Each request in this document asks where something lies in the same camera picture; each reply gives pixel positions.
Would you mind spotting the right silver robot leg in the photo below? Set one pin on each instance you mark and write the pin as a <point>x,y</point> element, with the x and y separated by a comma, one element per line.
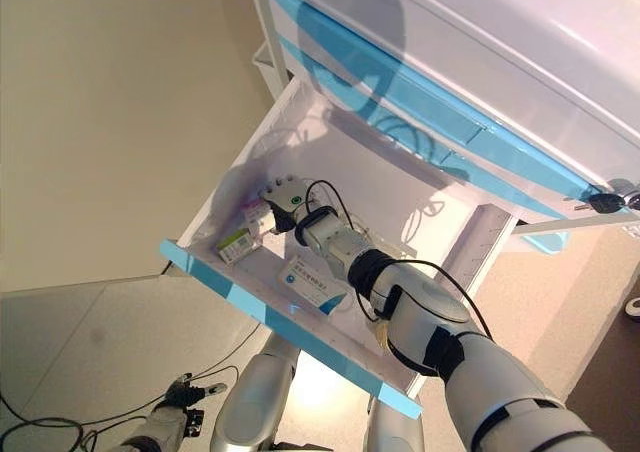
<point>390,432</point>

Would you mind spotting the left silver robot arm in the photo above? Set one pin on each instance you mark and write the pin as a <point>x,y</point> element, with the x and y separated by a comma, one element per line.
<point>165,427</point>

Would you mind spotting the left robot hand dark palm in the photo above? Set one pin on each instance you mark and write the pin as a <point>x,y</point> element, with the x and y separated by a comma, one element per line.
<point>185,394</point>

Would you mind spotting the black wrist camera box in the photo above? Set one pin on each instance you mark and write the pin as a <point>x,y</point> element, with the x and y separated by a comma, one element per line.
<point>195,422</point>

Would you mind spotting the white drawer blue front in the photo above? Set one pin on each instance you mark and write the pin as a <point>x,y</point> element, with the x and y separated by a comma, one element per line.
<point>300,339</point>

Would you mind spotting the small bottle yellow cap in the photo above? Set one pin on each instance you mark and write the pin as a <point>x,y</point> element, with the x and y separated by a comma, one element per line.
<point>381,334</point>

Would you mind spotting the right robot hand dark palm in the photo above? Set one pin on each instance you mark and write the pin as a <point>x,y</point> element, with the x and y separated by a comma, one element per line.
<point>287,199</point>

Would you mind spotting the small green medicine box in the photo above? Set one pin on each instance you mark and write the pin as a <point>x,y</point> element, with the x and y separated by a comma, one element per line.
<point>235,246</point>

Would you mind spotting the blue white medicine box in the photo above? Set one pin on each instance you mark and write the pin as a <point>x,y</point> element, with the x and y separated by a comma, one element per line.
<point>310,287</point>

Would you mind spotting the left silver robot leg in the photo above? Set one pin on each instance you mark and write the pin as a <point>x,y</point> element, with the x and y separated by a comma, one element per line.
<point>250,402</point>

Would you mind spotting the white blue medical cart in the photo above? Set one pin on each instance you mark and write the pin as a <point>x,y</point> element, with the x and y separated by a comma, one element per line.
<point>500,47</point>

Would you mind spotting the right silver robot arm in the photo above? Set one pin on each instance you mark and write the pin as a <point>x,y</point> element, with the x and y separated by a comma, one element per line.
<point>500,382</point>

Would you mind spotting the white bed caster wheel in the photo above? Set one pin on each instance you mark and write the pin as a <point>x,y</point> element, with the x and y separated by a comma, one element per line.
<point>633,307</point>

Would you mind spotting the silver robot leg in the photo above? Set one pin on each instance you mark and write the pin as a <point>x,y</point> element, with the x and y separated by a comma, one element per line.
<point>390,432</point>
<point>250,402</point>

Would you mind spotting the purple white medicine box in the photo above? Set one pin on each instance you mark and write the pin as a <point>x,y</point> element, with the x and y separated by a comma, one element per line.
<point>252,214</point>

